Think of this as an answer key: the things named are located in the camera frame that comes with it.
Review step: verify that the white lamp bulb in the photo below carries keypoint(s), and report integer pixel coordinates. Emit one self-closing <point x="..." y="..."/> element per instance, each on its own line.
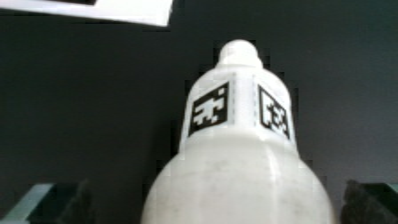
<point x="238" y="180"/>

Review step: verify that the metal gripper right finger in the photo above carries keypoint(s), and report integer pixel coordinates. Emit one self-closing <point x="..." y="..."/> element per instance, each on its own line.
<point x="371" y="205"/>

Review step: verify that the white fiducial marker sheet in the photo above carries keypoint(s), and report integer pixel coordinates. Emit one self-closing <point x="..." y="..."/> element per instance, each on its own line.
<point x="134" y="11"/>

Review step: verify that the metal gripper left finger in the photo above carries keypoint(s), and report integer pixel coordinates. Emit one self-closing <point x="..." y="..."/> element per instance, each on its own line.
<point x="47" y="205"/>

